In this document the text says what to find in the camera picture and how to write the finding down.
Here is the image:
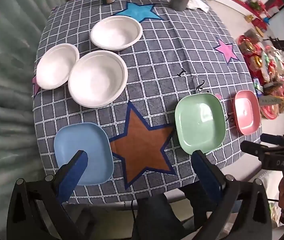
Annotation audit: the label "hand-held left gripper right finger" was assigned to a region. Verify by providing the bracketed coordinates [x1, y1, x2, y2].
[191, 150, 274, 240]

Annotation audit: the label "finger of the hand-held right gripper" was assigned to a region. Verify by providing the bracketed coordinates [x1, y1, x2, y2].
[260, 133, 284, 145]
[241, 141, 270, 159]

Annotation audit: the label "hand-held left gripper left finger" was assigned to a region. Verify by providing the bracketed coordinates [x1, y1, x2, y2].
[6, 150, 90, 240]

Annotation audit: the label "blue square plate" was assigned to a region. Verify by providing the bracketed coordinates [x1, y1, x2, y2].
[54, 122, 114, 186]

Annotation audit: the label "pink square plate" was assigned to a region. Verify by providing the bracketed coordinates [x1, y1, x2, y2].
[233, 90, 261, 135]

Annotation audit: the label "green square plate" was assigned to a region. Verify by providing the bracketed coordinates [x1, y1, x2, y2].
[174, 93, 226, 155]

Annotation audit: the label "white paper bowl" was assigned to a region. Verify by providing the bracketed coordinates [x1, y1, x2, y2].
[90, 15, 143, 51]
[68, 50, 128, 108]
[36, 43, 80, 90]

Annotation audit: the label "pile of colourful festive packets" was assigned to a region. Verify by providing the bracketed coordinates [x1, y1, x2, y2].
[236, 27, 284, 120]

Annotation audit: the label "person's legs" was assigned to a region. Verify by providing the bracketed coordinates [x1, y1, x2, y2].
[131, 185, 209, 240]

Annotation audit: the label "checked tablecloth with stars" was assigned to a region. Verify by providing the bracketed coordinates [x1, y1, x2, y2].
[32, 0, 262, 204]

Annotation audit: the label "green curtain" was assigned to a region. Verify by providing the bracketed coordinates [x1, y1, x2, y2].
[0, 0, 69, 230]

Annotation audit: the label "crumpled white tissue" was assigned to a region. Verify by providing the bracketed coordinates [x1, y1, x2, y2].
[186, 0, 211, 13]

